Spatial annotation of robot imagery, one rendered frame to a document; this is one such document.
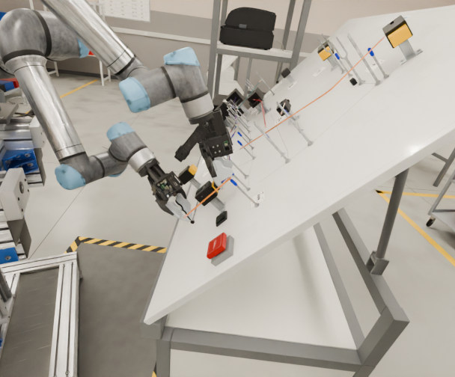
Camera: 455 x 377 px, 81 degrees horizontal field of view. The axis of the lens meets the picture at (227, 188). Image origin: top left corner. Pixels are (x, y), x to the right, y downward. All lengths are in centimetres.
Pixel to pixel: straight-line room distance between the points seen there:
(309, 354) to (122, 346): 114
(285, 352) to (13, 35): 107
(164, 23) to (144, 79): 761
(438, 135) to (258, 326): 65
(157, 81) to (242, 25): 111
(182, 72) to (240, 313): 69
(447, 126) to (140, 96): 57
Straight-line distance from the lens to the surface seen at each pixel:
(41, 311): 175
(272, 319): 91
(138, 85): 66
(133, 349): 175
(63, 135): 87
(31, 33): 94
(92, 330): 186
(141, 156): 83
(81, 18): 76
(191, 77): 67
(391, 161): 52
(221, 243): 61
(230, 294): 93
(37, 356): 161
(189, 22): 821
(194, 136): 71
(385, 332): 83
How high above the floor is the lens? 153
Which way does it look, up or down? 30 degrees down
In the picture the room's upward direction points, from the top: 8 degrees clockwise
